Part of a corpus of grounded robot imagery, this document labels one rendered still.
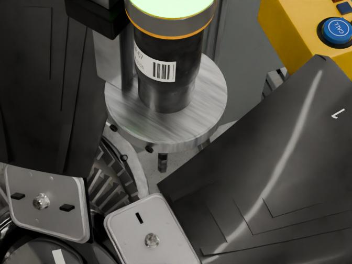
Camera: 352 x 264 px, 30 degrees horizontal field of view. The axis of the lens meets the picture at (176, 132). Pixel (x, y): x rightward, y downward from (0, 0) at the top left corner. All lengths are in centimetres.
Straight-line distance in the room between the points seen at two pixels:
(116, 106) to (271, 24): 65
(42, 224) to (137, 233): 9
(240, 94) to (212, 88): 154
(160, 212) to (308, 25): 41
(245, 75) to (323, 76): 116
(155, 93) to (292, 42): 61
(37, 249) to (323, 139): 29
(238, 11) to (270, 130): 96
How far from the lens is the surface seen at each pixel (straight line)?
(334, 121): 67
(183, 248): 61
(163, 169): 45
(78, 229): 56
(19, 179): 58
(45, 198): 57
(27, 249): 58
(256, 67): 183
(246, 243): 61
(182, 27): 30
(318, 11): 95
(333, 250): 64
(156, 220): 62
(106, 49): 35
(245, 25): 165
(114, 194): 69
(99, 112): 50
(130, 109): 37
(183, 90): 35
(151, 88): 35
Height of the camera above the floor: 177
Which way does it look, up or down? 59 degrees down
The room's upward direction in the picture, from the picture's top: 4 degrees clockwise
